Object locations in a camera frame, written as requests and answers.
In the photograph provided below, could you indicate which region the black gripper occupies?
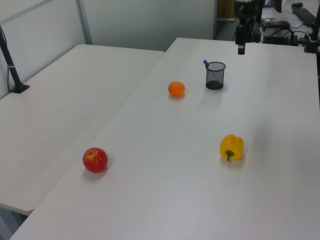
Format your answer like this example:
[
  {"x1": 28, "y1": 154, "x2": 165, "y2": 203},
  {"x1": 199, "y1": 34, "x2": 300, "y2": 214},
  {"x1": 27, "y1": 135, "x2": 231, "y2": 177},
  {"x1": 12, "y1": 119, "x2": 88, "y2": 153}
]
[{"x1": 234, "y1": 0, "x2": 265, "y2": 56}]

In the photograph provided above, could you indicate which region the black mesh pen cup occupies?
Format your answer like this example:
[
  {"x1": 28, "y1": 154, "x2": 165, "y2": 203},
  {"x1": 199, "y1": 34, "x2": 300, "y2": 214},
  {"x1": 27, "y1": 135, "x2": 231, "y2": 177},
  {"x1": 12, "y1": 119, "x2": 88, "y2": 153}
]
[{"x1": 205, "y1": 61, "x2": 227, "y2": 91}]

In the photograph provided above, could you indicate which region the black keyboard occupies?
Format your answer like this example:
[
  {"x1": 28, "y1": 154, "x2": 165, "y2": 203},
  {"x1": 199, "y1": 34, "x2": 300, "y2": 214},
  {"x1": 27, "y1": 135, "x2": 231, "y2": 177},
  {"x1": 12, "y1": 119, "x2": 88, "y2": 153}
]
[{"x1": 290, "y1": 5, "x2": 318, "y2": 26}]

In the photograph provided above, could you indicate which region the black clamp stand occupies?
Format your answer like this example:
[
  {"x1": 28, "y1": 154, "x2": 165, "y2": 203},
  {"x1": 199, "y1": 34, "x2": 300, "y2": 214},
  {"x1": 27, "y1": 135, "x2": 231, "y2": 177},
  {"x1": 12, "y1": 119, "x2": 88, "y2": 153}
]
[{"x1": 303, "y1": 4, "x2": 320, "y2": 54}]

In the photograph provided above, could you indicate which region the orange mandarin fruit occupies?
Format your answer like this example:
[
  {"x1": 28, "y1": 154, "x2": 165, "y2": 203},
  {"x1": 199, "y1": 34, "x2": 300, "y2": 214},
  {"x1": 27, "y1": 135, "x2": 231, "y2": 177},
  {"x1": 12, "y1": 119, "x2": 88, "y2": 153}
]
[{"x1": 167, "y1": 80, "x2": 186, "y2": 98}]

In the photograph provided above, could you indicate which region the yellow bell pepper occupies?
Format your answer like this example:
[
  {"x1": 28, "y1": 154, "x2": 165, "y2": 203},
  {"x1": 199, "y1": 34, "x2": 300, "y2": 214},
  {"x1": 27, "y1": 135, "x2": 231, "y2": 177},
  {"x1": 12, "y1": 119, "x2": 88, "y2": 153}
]
[{"x1": 219, "y1": 134, "x2": 245, "y2": 162}]

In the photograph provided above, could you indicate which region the red apple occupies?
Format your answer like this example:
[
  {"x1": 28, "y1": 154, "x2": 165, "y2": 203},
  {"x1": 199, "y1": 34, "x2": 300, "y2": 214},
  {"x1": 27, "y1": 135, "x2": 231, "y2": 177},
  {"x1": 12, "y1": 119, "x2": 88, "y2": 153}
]
[{"x1": 82, "y1": 147, "x2": 109, "y2": 173}]

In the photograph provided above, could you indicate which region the black electronics box with cables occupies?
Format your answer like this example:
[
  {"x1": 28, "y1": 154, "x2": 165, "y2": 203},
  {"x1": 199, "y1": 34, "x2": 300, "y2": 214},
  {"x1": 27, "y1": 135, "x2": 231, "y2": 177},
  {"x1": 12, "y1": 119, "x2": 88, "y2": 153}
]
[{"x1": 261, "y1": 20, "x2": 305, "y2": 47}]

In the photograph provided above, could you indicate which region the grey partition frame post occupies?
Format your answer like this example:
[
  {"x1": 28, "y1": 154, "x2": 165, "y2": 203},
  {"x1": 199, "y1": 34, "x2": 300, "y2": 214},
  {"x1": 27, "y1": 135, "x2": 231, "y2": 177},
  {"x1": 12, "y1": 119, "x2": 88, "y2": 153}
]
[{"x1": 75, "y1": 0, "x2": 93, "y2": 46}]

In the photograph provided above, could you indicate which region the black camera stand pole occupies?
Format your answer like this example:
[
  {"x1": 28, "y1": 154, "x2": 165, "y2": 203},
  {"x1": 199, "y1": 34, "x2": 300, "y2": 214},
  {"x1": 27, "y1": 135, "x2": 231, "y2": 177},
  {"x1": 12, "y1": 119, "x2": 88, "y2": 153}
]
[{"x1": 0, "y1": 24, "x2": 31, "y2": 94}]

